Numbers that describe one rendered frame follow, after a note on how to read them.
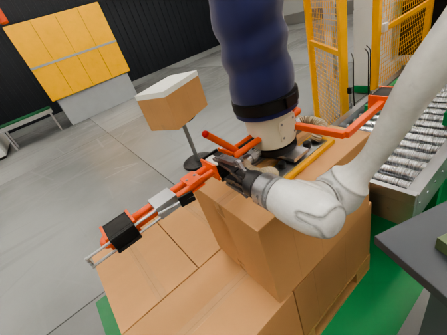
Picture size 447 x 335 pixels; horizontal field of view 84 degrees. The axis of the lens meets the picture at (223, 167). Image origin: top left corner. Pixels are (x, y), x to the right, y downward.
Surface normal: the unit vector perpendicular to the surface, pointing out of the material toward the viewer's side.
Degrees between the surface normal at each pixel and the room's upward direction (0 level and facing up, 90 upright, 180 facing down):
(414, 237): 0
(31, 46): 90
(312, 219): 59
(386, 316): 0
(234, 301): 0
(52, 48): 90
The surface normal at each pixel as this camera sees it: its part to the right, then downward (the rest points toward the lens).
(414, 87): -0.68, 0.59
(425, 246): -0.28, -0.81
